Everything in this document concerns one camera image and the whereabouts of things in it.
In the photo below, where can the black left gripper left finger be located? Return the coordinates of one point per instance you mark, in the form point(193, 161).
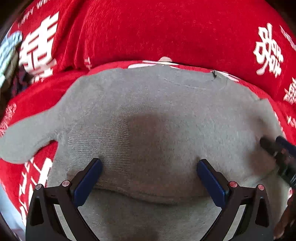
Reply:
point(42, 220)

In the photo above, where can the grey knit sweater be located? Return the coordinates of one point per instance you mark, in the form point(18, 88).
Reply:
point(150, 126)

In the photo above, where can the red wedding bedspread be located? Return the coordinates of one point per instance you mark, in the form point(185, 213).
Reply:
point(246, 41)

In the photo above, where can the light floral crumpled cloth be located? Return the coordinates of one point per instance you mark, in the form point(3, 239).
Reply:
point(8, 50)

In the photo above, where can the person's right hand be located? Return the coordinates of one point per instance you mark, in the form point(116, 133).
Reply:
point(286, 219)

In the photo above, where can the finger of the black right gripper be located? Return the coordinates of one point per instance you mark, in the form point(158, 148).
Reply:
point(282, 143)
point(274, 149)

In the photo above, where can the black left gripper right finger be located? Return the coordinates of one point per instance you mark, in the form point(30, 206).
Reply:
point(256, 222)

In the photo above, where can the dark plaid garment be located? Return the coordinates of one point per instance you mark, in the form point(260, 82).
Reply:
point(20, 81)

